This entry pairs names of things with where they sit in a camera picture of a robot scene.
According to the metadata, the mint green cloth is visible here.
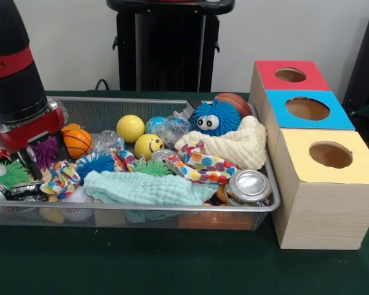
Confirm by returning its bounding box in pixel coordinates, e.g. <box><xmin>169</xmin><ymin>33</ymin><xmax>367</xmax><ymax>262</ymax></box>
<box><xmin>82</xmin><ymin>170</ymin><xmax>218</xmax><ymax>206</ymax></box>

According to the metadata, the yellow smiley ball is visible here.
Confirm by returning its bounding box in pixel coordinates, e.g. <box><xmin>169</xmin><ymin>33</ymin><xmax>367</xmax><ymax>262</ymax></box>
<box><xmin>134</xmin><ymin>133</ymin><xmax>165</xmax><ymax>160</ymax></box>

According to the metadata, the wooden box with three holes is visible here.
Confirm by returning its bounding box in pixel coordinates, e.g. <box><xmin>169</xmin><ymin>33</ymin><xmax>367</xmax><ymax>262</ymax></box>
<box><xmin>248</xmin><ymin>60</ymin><xmax>369</xmax><ymax>250</ymax></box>

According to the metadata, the shallow silver mesh bin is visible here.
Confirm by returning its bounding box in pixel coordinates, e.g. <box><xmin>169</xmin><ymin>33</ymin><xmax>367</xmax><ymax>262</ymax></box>
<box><xmin>0</xmin><ymin>95</ymin><xmax>281</xmax><ymax>230</ymax></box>

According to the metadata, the black upright board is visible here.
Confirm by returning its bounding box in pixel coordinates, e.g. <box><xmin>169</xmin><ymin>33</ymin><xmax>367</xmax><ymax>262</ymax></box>
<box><xmin>341</xmin><ymin>5</ymin><xmax>369</xmax><ymax>107</ymax></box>

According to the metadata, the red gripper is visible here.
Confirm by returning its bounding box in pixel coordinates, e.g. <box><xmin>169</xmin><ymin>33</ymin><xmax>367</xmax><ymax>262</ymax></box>
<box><xmin>0</xmin><ymin>97</ymin><xmax>70</xmax><ymax>181</ymax></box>

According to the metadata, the orange toy basketball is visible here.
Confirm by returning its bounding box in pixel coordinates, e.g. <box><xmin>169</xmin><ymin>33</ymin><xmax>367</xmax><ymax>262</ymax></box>
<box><xmin>63</xmin><ymin>128</ymin><xmax>93</xmax><ymax>160</ymax></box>

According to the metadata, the green fuzzy toy with eyes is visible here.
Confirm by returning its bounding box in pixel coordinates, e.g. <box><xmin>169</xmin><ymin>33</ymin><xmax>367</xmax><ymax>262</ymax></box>
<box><xmin>0</xmin><ymin>161</ymin><xmax>31</xmax><ymax>190</ymax></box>

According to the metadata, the silver drink can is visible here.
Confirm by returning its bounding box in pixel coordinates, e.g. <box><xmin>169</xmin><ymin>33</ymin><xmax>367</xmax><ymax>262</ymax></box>
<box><xmin>226</xmin><ymin>170</ymin><xmax>272</xmax><ymax>207</ymax></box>

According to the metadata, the polka dot cloth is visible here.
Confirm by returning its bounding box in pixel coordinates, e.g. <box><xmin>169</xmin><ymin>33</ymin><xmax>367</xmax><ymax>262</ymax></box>
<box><xmin>164</xmin><ymin>140</ymin><xmax>238</xmax><ymax>184</ymax></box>

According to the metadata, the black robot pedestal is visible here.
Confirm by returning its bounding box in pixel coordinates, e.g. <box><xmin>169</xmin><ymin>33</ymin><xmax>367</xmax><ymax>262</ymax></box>
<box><xmin>106</xmin><ymin>0</ymin><xmax>236</xmax><ymax>92</ymax></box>

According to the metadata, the purple spiky ball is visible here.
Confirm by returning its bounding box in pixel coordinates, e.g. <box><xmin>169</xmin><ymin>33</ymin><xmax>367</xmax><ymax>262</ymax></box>
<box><xmin>32</xmin><ymin>136</ymin><xmax>62</xmax><ymax>170</ymax></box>

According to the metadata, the cream knit cloth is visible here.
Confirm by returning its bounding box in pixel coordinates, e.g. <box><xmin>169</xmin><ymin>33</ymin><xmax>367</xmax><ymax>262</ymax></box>
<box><xmin>174</xmin><ymin>116</ymin><xmax>268</xmax><ymax>171</ymax></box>

